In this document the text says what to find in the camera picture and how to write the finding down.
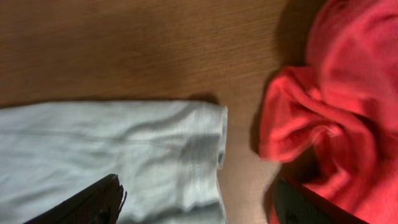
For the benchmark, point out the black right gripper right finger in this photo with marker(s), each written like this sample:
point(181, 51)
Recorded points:
point(296, 204)

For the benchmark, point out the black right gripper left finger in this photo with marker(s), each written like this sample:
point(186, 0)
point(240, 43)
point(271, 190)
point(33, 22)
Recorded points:
point(101, 202)

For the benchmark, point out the light teal t-shirt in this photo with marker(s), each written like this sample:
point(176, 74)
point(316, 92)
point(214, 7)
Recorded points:
point(165, 154)

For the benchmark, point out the red printed t-shirt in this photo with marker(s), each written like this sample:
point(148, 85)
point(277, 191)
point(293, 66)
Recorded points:
point(343, 104)

